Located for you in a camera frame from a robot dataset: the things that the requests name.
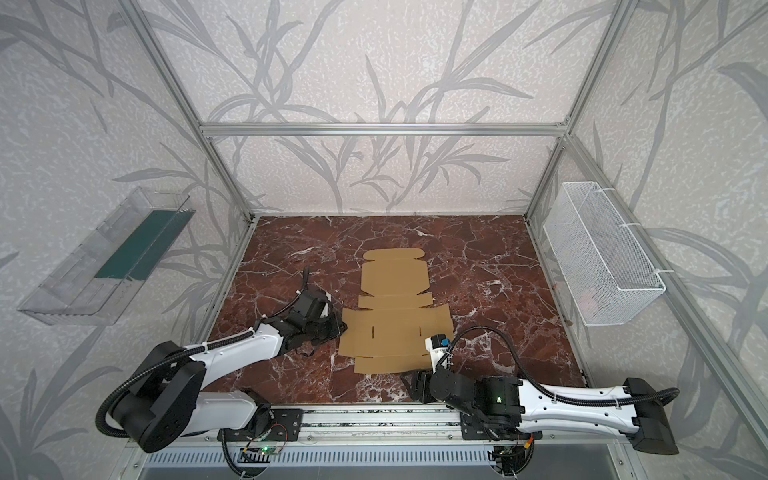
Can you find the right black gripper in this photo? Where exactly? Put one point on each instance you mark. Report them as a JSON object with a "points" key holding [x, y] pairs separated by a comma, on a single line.
{"points": [[422, 384]]}

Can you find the brown cardboard box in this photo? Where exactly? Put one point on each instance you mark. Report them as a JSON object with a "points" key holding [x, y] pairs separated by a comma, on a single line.
{"points": [[396, 314]]}

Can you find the white wire mesh basket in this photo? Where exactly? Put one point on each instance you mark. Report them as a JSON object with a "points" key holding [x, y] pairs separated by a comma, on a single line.
{"points": [[607, 273]]}

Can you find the clear acrylic wall tray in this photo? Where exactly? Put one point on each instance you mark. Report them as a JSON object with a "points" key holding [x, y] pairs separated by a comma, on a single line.
{"points": [[94, 285]]}

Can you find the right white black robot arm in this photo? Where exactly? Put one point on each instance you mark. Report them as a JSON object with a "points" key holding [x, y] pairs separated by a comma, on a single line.
{"points": [[655, 434]]}

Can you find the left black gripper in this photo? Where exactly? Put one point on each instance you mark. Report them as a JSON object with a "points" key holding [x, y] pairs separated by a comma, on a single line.
{"points": [[327, 320]]}

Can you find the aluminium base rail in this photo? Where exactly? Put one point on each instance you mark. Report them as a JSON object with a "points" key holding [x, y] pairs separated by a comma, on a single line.
{"points": [[372, 423]]}

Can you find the small green lit circuit board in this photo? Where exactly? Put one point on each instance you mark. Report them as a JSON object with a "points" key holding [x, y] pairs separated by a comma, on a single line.
{"points": [[259, 454]]}

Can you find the aluminium frame structure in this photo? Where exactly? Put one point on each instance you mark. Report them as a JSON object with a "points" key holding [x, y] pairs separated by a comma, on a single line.
{"points": [[743, 393]]}

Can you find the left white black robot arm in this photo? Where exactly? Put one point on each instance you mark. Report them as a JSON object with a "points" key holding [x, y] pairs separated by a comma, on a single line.
{"points": [[166, 396]]}

